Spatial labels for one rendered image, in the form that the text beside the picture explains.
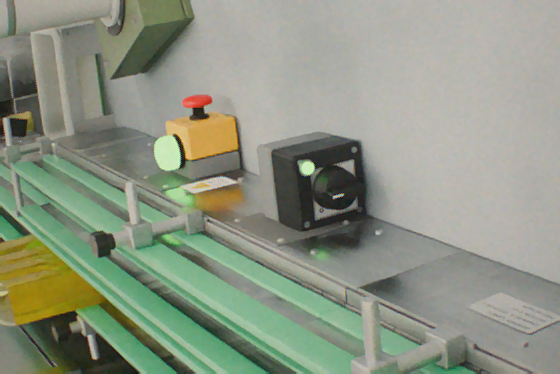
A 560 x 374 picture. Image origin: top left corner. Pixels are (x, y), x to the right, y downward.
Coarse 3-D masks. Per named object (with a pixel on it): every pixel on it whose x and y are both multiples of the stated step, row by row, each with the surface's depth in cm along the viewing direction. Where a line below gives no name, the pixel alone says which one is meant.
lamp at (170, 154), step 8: (168, 136) 128; (176, 136) 128; (160, 144) 127; (168, 144) 127; (176, 144) 127; (160, 152) 127; (168, 152) 127; (176, 152) 127; (184, 152) 128; (160, 160) 128; (168, 160) 127; (176, 160) 127; (184, 160) 128; (168, 168) 128; (176, 168) 129
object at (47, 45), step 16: (32, 32) 178; (48, 32) 168; (32, 48) 180; (48, 48) 181; (48, 64) 181; (64, 64) 168; (48, 80) 182; (64, 80) 167; (48, 96) 183; (64, 96) 168; (48, 112) 183; (64, 112) 169; (48, 128) 184; (64, 128) 185
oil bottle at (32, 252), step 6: (42, 246) 151; (18, 252) 149; (24, 252) 149; (30, 252) 149; (36, 252) 148; (42, 252) 148; (48, 252) 148; (0, 258) 147; (6, 258) 147; (12, 258) 146; (18, 258) 146; (24, 258) 146; (30, 258) 146; (0, 264) 144; (6, 264) 145
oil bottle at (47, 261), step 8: (40, 256) 146; (48, 256) 145; (56, 256) 145; (8, 264) 144; (16, 264) 143; (24, 264) 143; (32, 264) 142; (40, 264) 142; (48, 264) 142; (56, 264) 142; (64, 264) 143; (0, 272) 140; (8, 272) 140; (16, 272) 140; (24, 272) 140; (32, 272) 141; (0, 280) 138
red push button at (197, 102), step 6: (192, 96) 129; (198, 96) 129; (204, 96) 129; (210, 96) 129; (186, 102) 128; (192, 102) 128; (198, 102) 128; (204, 102) 128; (210, 102) 129; (192, 108) 130; (198, 108) 129; (204, 108) 130; (198, 114) 129
